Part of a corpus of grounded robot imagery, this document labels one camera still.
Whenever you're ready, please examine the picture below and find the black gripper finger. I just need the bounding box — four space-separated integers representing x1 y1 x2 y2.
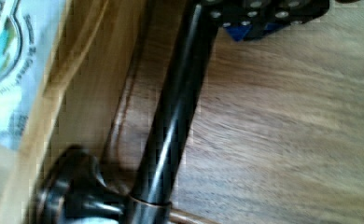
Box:
202 0 330 42

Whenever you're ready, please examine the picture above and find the wooden drawer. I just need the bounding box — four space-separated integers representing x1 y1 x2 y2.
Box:
0 0 364 224

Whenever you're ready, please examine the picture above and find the white chips bag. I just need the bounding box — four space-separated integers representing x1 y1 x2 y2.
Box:
0 0 67 150

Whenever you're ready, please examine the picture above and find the black drawer handle bar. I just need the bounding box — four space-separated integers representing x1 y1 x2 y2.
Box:
29 0 217 224

